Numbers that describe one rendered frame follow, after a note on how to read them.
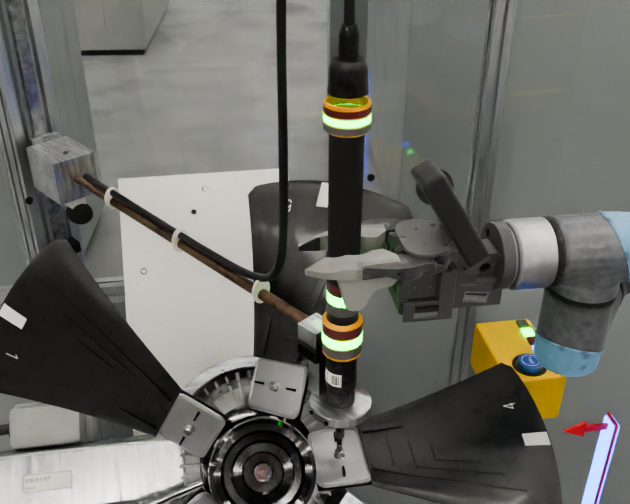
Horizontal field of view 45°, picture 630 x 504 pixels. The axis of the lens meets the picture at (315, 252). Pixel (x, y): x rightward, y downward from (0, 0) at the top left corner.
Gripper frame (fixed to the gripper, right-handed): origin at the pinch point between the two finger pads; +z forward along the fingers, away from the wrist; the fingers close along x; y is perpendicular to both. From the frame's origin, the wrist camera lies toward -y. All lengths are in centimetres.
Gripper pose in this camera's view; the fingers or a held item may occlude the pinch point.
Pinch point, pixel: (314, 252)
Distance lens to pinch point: 75.7
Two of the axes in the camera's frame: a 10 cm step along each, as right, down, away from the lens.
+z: -9.9, 0.7, -1.3
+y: -0.1, 8.5, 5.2
